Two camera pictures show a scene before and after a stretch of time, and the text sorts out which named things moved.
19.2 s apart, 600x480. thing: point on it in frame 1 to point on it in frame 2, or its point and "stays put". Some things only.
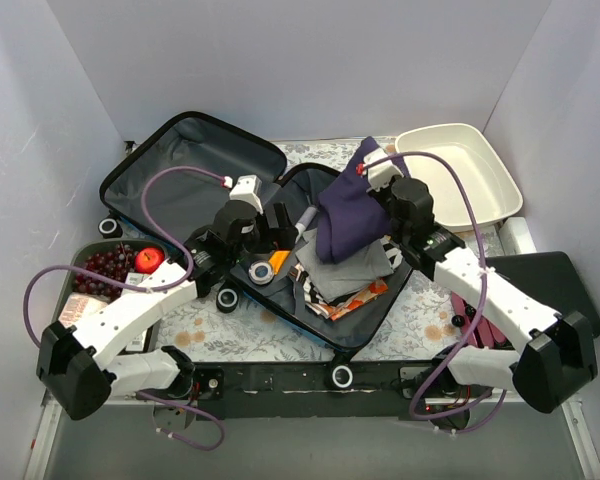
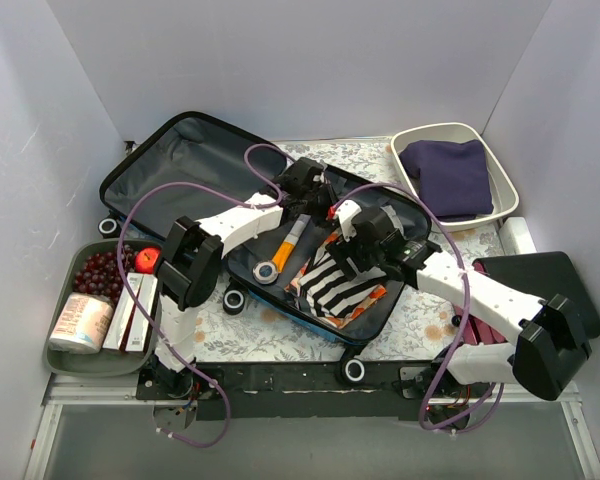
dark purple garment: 352,217 to 454,180
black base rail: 237,391 stays put
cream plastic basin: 494,193 stays put
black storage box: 551,278 stays put
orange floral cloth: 355,300 to 342,320
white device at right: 516,237 stays put
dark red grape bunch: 115,262 stays put
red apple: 147,260 stays put
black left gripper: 278,232 to 318,198
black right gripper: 385,187 to 350,255
